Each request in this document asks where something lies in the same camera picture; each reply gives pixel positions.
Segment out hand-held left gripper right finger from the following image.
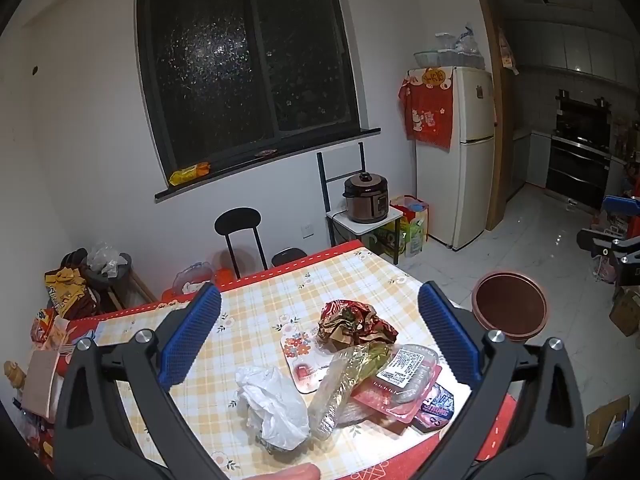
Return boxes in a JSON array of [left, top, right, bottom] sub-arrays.
[[414, 280, 587, 480]]

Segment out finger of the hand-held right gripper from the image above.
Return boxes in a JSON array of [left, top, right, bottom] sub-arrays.
[[601, 194, 640, 226], [576, 229, 640, 286]]

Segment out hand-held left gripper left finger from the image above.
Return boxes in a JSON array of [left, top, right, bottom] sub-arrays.
[[52, 281, 236, 480]]

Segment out clear plastic food tray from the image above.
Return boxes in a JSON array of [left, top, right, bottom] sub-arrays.
[[350, 344, 444, 424]]

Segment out blue purple snack packet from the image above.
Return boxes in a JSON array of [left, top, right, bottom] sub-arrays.
[[412, 381, 456, 431]]

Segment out brown round bin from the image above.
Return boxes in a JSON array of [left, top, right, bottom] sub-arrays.
[[471, 270, 550, 344]]

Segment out red gold wrapper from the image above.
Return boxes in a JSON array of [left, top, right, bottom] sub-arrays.
[[318, 299, 399, 357]]

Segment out floral plastic tray lid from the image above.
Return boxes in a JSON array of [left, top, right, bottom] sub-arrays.
[[280, 329, 333, 395]]

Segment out clear plastic wrapper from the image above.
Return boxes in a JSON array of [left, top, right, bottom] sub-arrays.
[[307, 342, 395, 442]]

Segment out person's left hand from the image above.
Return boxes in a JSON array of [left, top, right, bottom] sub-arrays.
[[239, 462, 321, 480]]

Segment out pink white plastic bag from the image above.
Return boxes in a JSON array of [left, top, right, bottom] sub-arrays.
[[591, 255, 620, 286]]

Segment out clear plastic container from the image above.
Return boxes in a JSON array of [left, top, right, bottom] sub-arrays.
[[172, 261, 217, 297]]

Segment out black built-in oven stove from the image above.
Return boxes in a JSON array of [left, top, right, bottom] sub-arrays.
[[544, 89, 615, 212]]

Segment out brown cardboard box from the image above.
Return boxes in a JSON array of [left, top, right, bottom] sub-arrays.
[[608, 286, 640, 339]]

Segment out wooden stool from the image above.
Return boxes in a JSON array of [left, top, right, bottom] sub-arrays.
[[82, 252, 157, 313]]

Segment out grey kitchen base cabinet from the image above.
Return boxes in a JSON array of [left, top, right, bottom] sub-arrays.
[[511, 127, 552, 190]]

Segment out crumpled clear plastic bag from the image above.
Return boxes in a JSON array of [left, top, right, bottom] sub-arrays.
[[86, 241, 127, 279]]

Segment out green printed plastic bag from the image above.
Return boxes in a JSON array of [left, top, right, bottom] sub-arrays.
[[372, 220, 408, 257]]

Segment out black round-back chair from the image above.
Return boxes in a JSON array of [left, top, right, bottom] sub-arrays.
[[214, 207, 269, 281]]

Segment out red trimmed shopping bag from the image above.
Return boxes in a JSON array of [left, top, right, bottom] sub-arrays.
[[389, 194, 431, 257]]

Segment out yellow brown snack bag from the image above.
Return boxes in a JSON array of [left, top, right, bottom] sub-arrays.
[[44, 265, 99, 320]]

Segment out dark red cloth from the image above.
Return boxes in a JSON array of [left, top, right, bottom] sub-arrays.
[[61, 248, 90, 273]]

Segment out orange snack packet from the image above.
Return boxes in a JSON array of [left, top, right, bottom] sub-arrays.
[[30, 307, 71, 352]]

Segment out cream refrigerator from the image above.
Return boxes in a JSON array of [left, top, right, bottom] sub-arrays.
[[407, 66, 497, 252]]

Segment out beige cardboard box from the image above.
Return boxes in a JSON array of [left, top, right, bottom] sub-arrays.
[[21, 349, 65, 422]]

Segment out yellow snack packet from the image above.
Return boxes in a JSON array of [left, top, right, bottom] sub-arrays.
[[168, 161, 211, 186]]

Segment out brown rice cooker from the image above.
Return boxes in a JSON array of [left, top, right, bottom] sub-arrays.
[[342, 171, 391, 224]]

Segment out flattened cardboard piece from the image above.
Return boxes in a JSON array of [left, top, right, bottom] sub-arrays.
[[584, 394, 633, 460]]

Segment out brown figurine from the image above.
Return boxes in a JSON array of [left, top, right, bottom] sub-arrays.
[[3, 360, 27, 392]]

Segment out hanging paper calendar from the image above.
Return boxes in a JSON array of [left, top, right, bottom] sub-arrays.
[[498, 29, 519, 75]]

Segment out red printed cloth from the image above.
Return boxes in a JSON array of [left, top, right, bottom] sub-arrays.
[[398, 67, 455, 151]]

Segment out clear plastic bags bundle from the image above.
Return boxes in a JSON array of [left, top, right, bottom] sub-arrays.
[[434, 22, 487, 70]]

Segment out pale plastic basin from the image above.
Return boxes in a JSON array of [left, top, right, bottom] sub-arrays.
[[412, 49, 453, 69]]

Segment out dark sliding window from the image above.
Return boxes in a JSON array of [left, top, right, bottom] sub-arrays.
[[134, 0, 382, 206]]

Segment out black frame white rack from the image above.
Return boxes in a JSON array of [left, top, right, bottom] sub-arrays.
[[316, 142, 405, 266]]

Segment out white wall cabinets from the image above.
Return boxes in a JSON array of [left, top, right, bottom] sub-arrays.
[[515, 15, 640, 88]]

